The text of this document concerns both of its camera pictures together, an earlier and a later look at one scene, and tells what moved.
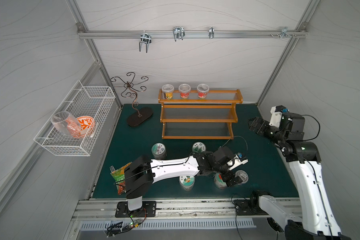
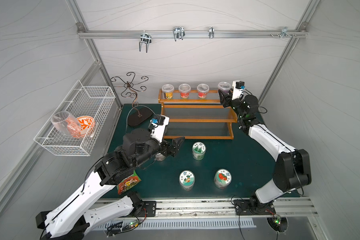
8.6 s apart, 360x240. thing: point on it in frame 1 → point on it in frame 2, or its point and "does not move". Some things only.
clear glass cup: x=65 y=123 does not move
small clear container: x=202 y=89 does not move
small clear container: x=243 y=175 → x=224 y=86
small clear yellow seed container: x=168 y=91 does not move
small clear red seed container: x=184 y=89 does not move
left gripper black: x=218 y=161 → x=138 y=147
